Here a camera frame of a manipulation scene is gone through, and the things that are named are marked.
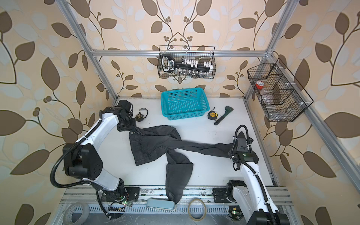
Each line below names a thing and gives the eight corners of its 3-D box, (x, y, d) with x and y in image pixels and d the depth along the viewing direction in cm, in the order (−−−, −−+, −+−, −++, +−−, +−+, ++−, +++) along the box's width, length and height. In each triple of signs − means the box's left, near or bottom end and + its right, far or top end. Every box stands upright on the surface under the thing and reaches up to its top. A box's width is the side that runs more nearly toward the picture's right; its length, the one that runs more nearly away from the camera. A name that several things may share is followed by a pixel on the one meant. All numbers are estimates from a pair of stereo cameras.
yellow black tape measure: (208, 120, 108) (209, 117, 105) (207, 110, 115) (207, 107, 112) (217, 120, 108) (218, 117, 105) (215, 110, 115) (216, 107, 112)
